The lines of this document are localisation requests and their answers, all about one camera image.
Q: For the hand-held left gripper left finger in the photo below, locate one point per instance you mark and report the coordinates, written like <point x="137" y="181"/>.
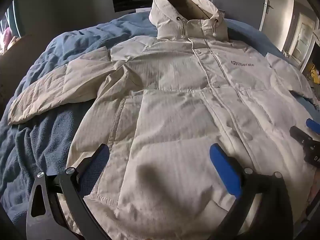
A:
<point x="96" y="166"/>

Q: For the light blue fleece blanket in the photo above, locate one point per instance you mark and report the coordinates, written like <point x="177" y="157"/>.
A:
<point x="42" y="140"/>

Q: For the pink cloth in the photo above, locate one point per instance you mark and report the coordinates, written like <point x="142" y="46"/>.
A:
<point x="7" y="38"/>

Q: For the hallway door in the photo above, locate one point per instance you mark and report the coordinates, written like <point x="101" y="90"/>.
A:
<point x="303" y="40"/>

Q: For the white door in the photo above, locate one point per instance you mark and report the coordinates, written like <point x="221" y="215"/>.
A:
<point x="280" y="12"/>

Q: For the white paper label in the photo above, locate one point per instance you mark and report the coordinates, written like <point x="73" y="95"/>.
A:
<point x="142" y="10"/>

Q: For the blue quilted duvet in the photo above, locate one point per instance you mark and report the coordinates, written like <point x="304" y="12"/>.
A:
<point x="100" y="30"/>

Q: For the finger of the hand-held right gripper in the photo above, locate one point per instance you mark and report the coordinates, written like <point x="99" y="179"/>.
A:
<point x="313" y="124"/>
<point x="300" y="135"/>

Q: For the dark curtain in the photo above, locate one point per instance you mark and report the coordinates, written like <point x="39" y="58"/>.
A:
<point x="16" y="17"/>

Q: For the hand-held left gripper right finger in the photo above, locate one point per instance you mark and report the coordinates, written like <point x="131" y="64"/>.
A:
<point x="223" y="170"/>

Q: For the yellow object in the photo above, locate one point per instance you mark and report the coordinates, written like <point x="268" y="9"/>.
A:
<point x="313" y="73"/>

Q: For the white hooded puffer jacket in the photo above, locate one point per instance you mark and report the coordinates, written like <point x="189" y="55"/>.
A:
<point x="175" y="92"/>

